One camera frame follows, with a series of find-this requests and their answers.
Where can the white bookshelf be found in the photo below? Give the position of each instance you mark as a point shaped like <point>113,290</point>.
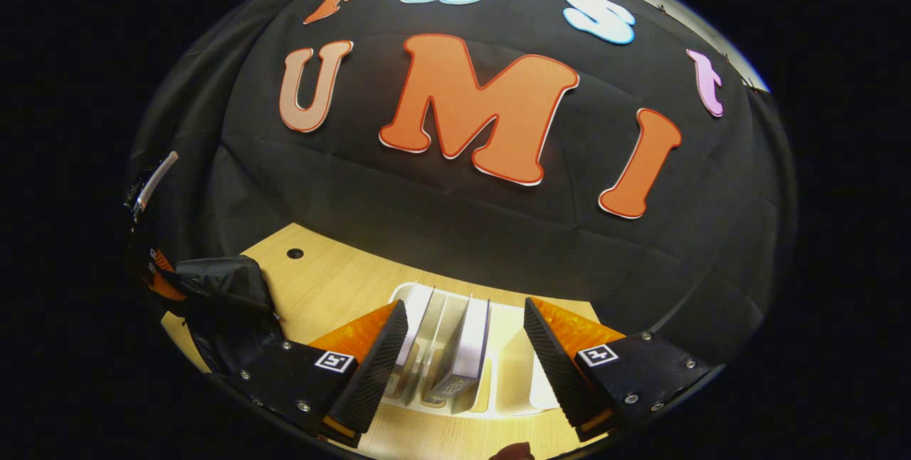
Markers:
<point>509,360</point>

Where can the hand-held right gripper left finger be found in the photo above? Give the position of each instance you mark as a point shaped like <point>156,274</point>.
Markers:
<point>377,374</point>

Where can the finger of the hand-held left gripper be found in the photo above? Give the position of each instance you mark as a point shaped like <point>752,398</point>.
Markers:
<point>165,282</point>

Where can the black schoolbag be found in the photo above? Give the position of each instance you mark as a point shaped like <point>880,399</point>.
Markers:
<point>228,303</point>

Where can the blue cover book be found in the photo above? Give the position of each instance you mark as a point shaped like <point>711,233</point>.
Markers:
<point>473,339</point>

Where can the black backdrop cloth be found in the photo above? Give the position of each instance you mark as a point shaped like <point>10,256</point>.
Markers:
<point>462,232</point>

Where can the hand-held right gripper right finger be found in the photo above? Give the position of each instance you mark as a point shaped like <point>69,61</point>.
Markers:
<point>555,374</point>

